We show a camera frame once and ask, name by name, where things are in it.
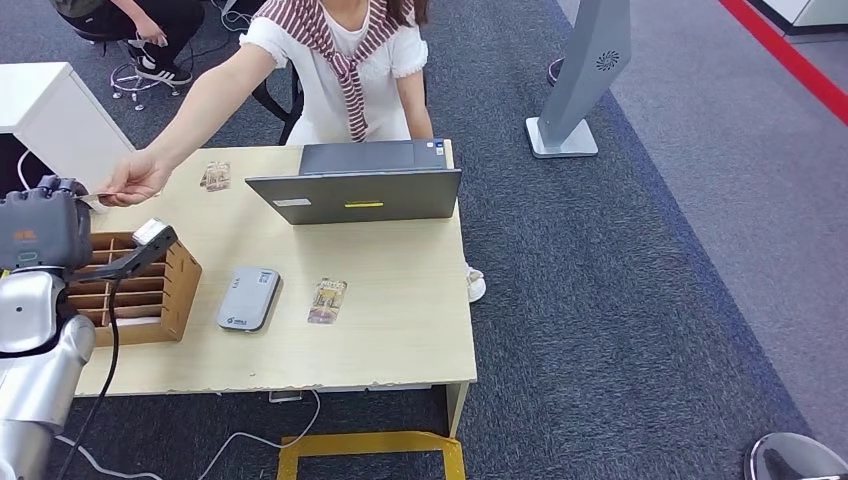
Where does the black sneaker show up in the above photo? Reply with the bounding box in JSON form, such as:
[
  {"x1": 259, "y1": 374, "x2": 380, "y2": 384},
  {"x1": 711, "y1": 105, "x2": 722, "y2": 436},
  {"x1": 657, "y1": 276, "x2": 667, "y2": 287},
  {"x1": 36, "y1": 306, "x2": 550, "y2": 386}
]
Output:
[{"x1": 135, "y1": 56, "x2": 193, "y2": 86}]

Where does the person's right hand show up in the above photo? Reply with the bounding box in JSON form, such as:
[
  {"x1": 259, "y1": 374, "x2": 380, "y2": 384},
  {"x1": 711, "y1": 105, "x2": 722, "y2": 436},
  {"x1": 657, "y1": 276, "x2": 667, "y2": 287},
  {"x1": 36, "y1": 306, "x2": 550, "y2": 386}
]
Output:
[{"x1": 97, "y1": 148, "x2": 175, "y2": 209}]

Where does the chrome stool base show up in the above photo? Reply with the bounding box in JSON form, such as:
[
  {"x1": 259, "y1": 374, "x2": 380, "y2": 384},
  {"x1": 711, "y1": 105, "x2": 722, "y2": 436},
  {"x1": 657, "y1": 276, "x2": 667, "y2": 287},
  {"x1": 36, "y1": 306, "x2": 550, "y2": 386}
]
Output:
[{"x1": 109, "y1": 42, "x2": 183, "y2": 113}]

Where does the grey laptop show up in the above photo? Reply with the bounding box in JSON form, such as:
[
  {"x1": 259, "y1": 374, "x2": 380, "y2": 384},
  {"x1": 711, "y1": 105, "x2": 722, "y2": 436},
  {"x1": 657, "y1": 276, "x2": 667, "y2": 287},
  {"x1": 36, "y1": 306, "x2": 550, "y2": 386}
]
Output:
[{"x1": 245, "y1": 139, "x2": 463, "y2": 227}]

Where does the white cable bundle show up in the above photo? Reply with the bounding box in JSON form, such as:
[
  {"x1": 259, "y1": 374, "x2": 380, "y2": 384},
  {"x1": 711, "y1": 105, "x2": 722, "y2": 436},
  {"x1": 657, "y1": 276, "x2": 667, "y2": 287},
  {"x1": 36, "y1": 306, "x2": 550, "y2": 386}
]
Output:
[{"x1": 210, "y1": 0, "x2": 263, "y2": 31}]

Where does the grey card reader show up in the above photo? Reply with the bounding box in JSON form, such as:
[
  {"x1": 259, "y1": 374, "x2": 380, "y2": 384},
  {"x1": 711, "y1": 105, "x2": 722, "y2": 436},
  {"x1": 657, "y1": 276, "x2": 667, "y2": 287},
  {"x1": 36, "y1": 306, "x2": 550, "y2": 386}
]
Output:
[{"x1": 215, "y1": 266, "x2": 282, "y2": 333}]

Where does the person's white shoe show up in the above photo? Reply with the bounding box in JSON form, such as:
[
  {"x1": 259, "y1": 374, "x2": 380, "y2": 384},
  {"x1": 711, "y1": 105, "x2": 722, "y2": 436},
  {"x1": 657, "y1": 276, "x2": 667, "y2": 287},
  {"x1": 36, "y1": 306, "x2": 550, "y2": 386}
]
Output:
[{"x1": 464, "y1": 266, "x2": 487, "y2": 305}]

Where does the yellow floor tape frame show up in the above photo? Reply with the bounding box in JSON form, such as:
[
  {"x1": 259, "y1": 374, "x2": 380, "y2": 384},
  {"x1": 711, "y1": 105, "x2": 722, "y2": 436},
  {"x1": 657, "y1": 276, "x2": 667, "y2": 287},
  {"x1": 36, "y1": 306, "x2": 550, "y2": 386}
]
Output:
[{"x1": 276, "y1": 431, "x2": 467, "y2": 480}]

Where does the small patterned card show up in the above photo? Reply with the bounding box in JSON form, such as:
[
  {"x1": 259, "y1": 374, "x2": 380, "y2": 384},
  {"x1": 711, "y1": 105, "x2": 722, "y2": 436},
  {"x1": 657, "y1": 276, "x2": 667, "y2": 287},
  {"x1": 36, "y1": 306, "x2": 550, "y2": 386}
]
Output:
[{"x1": 200, "y1": 160, "x2": 233, "y2": 193}]

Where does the white floor cable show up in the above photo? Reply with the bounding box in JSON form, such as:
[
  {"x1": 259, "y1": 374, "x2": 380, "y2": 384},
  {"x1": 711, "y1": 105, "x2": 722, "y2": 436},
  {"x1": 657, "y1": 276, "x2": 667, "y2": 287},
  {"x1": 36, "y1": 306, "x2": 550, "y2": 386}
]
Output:
[{"x1": 56, "y1": 389, "x2": 323, "y2": 480}]

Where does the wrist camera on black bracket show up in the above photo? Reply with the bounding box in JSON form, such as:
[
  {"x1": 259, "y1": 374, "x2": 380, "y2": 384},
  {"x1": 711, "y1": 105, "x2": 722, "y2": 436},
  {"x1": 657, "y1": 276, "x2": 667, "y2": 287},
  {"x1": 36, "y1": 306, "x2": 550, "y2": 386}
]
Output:
[{"x1": 66, "y1": 218, "x2": 180, "y2": 283}]

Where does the white furniture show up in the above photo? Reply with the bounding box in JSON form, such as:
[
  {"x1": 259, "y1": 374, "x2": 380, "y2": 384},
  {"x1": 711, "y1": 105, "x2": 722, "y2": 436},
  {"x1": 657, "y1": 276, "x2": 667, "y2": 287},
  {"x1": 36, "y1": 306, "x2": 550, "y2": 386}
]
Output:
[{"x1": 755, "y1": 0, "x2": 848, "y2": 38}]

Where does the background person's hand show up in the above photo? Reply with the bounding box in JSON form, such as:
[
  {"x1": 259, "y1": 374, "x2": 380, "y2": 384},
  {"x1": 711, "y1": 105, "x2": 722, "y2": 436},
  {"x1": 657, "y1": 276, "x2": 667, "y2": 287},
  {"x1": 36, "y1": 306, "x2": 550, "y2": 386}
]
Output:
[{"x1": 135, "y1": 16, "x2": 170, "y2": 48}]

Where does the background person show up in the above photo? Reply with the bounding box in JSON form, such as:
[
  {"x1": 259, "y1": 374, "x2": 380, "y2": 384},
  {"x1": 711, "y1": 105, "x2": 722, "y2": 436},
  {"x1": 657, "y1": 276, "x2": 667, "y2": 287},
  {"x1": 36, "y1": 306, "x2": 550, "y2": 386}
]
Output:
[{"x1": 47, "y1": 0, "x2": 207, "y2": 86}]

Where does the grey kiosk stand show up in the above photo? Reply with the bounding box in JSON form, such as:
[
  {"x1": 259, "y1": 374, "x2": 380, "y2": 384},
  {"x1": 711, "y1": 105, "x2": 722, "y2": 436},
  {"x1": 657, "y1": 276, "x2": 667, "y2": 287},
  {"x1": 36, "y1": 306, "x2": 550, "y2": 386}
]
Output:
[{"x1": 525, "y1": 0, "x2": 633, "y2": 160}]

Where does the light wooden desk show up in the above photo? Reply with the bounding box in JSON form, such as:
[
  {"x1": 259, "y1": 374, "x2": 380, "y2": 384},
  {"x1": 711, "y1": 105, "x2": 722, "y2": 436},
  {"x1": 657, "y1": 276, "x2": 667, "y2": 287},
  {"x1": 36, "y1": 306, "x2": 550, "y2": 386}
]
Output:
[{"x1": 72, "y1": 140, "x2": 478, "y2": 440}]

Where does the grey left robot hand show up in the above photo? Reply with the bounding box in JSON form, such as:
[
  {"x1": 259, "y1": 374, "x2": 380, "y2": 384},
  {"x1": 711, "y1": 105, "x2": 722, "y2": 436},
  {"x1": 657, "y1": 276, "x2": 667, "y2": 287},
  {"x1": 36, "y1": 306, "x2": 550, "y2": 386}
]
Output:
[{"x1": 0, "y1": 175, "x2": 94, "y2": 272}]

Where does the patterned ID card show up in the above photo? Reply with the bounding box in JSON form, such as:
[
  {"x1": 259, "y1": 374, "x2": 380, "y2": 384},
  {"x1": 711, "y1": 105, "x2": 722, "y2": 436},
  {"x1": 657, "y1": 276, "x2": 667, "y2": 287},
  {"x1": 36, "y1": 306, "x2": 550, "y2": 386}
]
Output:
[{"x1": 306, "y1": 278, "x2": 349, "y2": 326}]

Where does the white cabinet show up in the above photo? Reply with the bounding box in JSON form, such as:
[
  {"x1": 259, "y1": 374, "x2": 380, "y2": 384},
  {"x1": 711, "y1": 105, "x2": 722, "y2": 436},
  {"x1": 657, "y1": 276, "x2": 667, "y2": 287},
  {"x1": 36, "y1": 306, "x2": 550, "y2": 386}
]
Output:
[{"x1": 0, "y1": 62, "x2": 137, "y2": 213}]

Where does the wooden card organizer box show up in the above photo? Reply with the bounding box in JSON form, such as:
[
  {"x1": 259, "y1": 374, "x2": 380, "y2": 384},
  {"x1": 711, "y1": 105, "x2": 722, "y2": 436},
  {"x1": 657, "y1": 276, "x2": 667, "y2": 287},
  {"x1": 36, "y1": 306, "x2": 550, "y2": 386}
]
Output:
[{"x1": 66, "y1": 231, "x2": 203, "y2": 348}]

